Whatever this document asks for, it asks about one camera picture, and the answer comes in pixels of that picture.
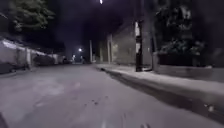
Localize pale raised pavement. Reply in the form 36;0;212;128
94;63;224;115

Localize pale boundary wall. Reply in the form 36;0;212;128
0;38;60;70

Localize grey asphalt road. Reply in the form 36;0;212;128
0;63;222;128

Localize large leafy tree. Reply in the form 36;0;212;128
9;0;56;33

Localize dark pole with pale patches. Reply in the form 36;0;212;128
134;0;144;73

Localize grey stone wall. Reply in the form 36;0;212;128
109;23;154;66

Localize dark trees and bushes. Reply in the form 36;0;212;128
153;0;208;66

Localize low grey wall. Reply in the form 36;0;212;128
153;63;224;83

